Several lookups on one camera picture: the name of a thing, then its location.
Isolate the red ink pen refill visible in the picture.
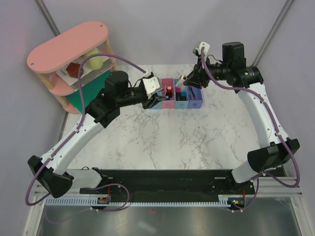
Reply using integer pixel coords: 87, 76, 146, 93
189, 87, 196, 100

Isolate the white pink correction tape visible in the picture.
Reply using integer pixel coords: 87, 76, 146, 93
175, 75, 187, 87

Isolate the red black round stamp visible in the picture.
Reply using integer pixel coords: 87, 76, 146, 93
165, 86, 173, 98

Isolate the pink highlighter black body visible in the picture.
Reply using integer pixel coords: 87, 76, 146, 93
175, 88, 181, 101

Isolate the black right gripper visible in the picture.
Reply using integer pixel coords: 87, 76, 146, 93
184, 56, 231, 89

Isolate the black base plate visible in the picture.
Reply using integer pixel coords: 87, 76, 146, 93
79, 169, 255, 201

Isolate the pale yellow cylinder block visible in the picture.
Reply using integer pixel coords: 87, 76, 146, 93
83, 48, 103, 70

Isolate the aluminium frame rail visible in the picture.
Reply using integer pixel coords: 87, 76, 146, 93
248, 0, 296, 177

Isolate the blue highlighter black body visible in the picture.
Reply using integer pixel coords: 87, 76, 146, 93
181, 91, 187, 101

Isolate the brown hexagonal block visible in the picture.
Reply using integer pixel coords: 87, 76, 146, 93
66, 62, 81, 78

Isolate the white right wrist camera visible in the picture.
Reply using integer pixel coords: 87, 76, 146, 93
192, 41, 210, 57

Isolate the green white box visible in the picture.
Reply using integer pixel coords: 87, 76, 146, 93
66, 71, 111, 113

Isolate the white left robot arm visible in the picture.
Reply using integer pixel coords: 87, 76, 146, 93
28, 71, 165, 198

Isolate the pink drawer bin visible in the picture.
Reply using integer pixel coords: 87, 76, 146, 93
161, 78, 175, 109

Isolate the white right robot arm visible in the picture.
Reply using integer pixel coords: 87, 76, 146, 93
184, 42, 300, 194

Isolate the purple drawer bin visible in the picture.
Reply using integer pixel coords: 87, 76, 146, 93
188, 86, 203, 109

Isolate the white cable duct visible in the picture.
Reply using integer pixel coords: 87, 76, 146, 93
45, 195, 246, 207

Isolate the pink wooden shelf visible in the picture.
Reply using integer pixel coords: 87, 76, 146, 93
27, 21, 114, 114

